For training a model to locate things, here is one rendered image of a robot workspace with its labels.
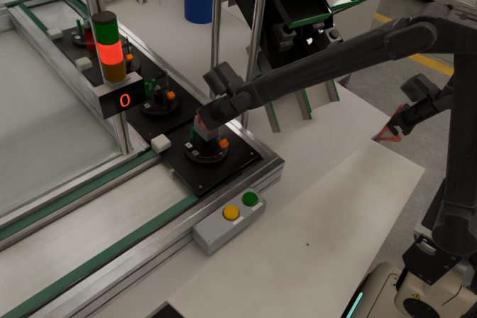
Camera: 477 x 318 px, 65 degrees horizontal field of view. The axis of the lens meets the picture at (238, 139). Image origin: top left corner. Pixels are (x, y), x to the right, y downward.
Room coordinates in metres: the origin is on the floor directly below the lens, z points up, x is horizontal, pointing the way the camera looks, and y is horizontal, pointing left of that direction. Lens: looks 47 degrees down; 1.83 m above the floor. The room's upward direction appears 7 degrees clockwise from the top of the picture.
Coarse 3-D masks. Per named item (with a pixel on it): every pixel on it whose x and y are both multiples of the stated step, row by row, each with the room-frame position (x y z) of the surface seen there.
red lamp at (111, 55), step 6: (120, 42) 0.70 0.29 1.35; (102, 48) 0.67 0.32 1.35; (108, 48) 0.67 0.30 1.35; (114, 48) 0.67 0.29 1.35; (120, 48) 0.69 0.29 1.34; (102, 54) 0.67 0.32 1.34; (108, 54) 0.67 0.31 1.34; (114, 54) 0.67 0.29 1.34; (120, 54) 0.69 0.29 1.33; (102, 60) 0.67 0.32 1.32; (108, 60) 0.67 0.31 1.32; (114, 60) 0.67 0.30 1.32; (120, 60) 0.68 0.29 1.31
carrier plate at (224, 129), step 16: (224, 128) 0.85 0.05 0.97; (176, 144) 0.76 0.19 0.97; (240, 144) 0.79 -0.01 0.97; (176, 160) 0.69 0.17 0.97; (224, 160) 0.71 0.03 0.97; (240, 160) 0.72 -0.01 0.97; (256, 160) 0.74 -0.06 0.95; (192, 176) 0.64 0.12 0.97; (208, 176) 0.65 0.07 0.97; (224, 176) 0.66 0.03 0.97; (208, 192) 0.61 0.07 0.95
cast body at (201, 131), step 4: (196, 116) 0.75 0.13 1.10; (196, 120) 0.75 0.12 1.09; (196, 124) 0.75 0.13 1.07; (196, 128) 0.75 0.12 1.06; (200, 128) 0.74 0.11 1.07; (216, 128) 0.74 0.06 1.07; (200, 132) 0.73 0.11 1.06; (204, 132) 0.72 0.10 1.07; (208, 132) 0.73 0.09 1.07; (212, 132) 0.73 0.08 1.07; (216, 132) 0.74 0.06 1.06; (204, 136) 0.72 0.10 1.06; (208, 136) 0.72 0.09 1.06; (212, 136) 0.73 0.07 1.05; (208, 140) 0.72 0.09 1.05
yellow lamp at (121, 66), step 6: (102, 66) 0.68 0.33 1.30; (108, 66) 0.67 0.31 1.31; (114, 66) 0.67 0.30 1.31; (120, 66) 0.68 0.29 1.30; (108, 72) 0.67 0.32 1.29; (114, 72) 0.67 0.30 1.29; (120, 72) 0.68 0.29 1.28; (108, 78) 0.67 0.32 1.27; (114, 78) 0.67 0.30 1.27; (120, 78) 0.67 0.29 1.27
